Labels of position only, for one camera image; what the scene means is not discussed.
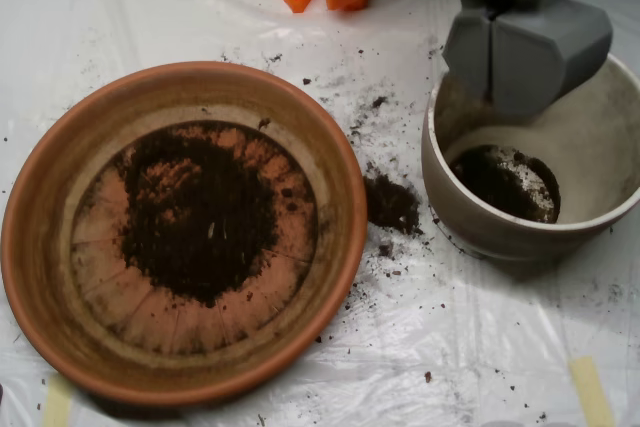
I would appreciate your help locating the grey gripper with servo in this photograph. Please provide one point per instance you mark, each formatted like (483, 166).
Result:
(530, 59)

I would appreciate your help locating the spilled dark soil heap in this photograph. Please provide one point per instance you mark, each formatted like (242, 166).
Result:
(390, 202)

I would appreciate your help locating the white ceramic pot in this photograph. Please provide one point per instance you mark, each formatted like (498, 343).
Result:
(500, 242)

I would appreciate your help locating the terracotta clay bowl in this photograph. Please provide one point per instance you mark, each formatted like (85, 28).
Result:
(40, 247)

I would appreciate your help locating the white plastic sheet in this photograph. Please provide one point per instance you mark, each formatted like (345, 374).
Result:
(450, 322)

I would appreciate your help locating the beige masking tape strip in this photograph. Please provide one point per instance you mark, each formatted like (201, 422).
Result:
(56, 404)
(592, 392)

